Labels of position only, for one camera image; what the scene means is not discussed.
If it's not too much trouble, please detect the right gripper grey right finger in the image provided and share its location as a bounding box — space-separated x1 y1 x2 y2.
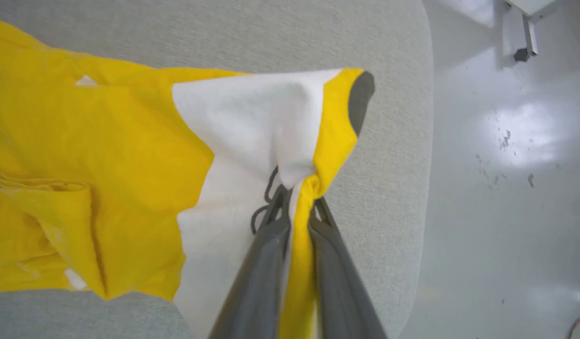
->
309 197 388 339

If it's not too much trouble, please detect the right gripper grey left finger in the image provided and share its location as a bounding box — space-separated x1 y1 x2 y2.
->
209 186 293 339

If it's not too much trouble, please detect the yellow cat face shirt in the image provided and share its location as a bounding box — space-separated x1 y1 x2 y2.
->
0 18 376 339

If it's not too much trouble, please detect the grey metal table leg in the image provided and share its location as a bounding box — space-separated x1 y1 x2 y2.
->
504 0 560 63

